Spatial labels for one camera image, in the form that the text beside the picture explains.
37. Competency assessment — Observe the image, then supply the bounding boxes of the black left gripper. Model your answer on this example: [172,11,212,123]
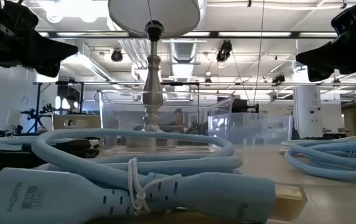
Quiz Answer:
[0,0,79,78]

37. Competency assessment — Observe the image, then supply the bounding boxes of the light blue HDMI cable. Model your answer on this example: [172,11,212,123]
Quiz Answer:
[0,128,277,224]

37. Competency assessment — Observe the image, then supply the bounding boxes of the black ceiling spotlight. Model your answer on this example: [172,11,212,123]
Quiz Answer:
[110,49,124,63]
[272,73,286,85]
[216,40,233,63]

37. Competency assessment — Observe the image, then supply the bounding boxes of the person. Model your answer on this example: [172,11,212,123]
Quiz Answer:
[169,108,187,134]
[65,95,81,114]

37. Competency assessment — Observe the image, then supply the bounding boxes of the white round column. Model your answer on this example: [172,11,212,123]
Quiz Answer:
[293,85,324,139]

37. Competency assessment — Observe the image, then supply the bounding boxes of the small clear plastic bin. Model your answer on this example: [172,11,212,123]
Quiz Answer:
[208,112,294,146]

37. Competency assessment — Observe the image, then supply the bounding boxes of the silver lamp with white shade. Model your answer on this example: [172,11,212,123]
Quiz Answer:
[108,0,201,149]

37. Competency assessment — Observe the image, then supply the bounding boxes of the large clear plastic bin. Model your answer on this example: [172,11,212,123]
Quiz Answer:
[98,89,235,155]

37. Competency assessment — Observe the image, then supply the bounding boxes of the white box with handle hole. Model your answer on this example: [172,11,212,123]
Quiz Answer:
[52,114,101,131]

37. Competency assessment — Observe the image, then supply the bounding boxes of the metal ventilation duct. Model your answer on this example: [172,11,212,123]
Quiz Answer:
[167,39,201,65]

